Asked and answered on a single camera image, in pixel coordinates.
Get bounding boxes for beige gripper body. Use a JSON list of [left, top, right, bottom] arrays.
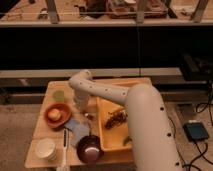
[[74, 90, 90, 112]]

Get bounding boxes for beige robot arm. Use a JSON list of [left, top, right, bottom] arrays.
[[69, 70, 183, 171]]

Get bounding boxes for blue grey cloth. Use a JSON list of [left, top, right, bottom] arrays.
[[65, 119, 90, 147]]

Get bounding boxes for round bread roll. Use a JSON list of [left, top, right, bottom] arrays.
[[48, 109, 62, 121]]

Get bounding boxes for wooden table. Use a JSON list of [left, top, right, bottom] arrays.
[[24, 77, 154, 169]]

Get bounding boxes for dark grape bunch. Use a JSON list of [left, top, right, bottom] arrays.
[[105, 111, 127, 129]]

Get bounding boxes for yellow plastic bin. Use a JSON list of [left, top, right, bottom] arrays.
[[95, 79, 143, 153]]

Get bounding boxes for purple pot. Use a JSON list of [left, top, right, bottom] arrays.
[[77, 135, 104, 164]]

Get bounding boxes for black device on floor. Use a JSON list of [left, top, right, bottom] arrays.
[[183, 122, 209, 142]]

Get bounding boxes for white handled knife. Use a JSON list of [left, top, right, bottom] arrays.
[[56, 129, 70, 171]]

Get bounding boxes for black floor cable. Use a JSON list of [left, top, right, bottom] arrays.
[[166, 99, 213, 171]]

